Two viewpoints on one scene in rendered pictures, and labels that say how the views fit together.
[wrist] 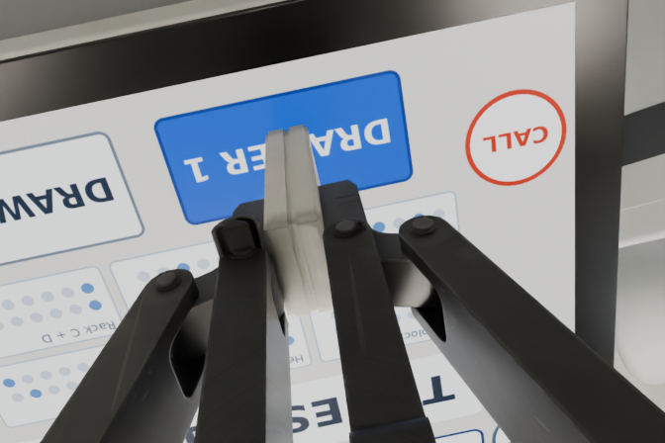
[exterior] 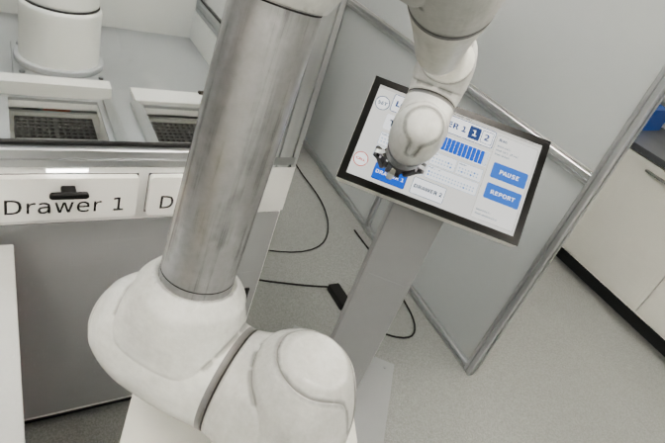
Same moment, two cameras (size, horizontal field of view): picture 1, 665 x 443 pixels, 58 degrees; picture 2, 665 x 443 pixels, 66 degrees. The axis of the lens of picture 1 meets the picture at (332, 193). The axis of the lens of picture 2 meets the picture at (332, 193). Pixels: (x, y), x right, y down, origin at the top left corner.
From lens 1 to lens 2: 1.16 m
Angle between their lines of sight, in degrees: 17
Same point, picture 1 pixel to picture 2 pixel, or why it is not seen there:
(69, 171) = (417, 190)
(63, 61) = (407, 202)
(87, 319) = (431, 169)
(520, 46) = (354, 170)
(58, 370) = (441, 164)
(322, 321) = not seen: hidden behind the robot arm
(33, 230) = (427, 186)
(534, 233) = (364, 142)
